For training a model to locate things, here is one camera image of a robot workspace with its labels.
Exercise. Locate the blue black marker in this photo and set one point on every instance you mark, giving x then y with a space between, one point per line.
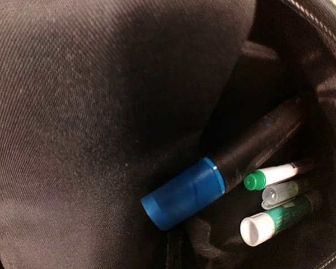
221 171

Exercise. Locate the black student backpack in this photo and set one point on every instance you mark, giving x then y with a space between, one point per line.
101 102

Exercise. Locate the black green marker pen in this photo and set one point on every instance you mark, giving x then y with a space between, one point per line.
261 178

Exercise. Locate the black white pen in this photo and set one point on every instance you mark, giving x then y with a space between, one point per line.
278 194

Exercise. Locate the white green glue stick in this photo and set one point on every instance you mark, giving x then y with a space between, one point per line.
259 228

